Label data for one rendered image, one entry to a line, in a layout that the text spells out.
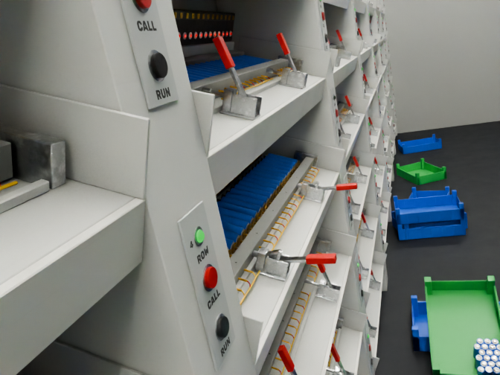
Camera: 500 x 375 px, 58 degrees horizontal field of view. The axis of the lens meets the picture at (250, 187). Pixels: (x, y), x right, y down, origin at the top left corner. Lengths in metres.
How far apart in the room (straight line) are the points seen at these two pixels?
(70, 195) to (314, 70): 0.72
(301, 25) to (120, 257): 0.74
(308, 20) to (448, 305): 1.03
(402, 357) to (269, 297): 1.08
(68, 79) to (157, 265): 0.12
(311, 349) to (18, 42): 0.61
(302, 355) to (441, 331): 0.86
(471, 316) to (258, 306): 1.14
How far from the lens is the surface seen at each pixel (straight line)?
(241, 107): 0.50
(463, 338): 1.55
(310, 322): 0.81
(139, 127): 0.26
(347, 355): 1.07
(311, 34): 0.94
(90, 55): 0.28
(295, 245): 0.64
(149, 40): 0.31
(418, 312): 1.74
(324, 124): 0.95
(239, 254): 0.55
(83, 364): 0.38
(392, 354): 1.59
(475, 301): 1.61
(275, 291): 0.54
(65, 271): 0.23
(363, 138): 1.67
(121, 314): 0.33
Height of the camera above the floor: 0.98
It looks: 16 degrees down
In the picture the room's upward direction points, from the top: 12 degrees counter-clockwise
